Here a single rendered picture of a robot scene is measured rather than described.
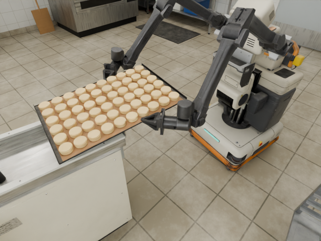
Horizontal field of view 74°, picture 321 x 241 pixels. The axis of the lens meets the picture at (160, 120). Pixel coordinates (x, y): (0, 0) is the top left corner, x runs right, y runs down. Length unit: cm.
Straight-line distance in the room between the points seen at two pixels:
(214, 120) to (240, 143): 33
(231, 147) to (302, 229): 70
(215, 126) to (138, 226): 103
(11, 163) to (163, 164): 124
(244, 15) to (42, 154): 103
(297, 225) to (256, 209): 28
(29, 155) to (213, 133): 139
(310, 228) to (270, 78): 105
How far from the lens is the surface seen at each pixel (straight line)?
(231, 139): 190
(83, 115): 97
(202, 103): 90
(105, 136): 88
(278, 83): 176
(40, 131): 118
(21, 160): 111
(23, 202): 102
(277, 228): 192
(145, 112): 92
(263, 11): 139
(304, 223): 185
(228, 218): 182
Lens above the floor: 160
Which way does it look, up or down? 43 degrees down
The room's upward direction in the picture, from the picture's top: 1 degrees clockwise
